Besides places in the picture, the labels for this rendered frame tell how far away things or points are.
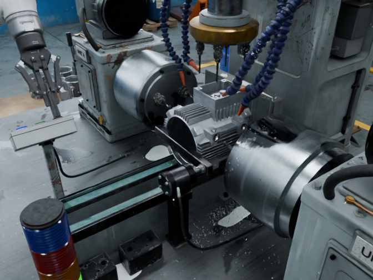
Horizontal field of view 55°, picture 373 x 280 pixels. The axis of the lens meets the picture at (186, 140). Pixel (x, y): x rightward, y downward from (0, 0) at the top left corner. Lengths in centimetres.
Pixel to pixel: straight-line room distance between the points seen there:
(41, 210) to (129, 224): 47
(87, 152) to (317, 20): 92
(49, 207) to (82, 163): 83
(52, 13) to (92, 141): 526
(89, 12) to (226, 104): 67
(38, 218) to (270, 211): 46
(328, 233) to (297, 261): 12
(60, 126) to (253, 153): 55
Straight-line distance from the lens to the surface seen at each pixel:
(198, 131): 95
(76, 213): 102
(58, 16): 668
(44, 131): 106
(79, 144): 148
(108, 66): 132
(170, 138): 102
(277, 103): 100
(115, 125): 142
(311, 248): 74
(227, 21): 92
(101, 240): 97
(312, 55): 104
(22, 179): 136
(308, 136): 81
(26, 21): 112
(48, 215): 54
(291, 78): 109
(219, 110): 100
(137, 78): 118
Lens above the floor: 156
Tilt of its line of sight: 32 degrees down
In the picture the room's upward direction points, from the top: straight up
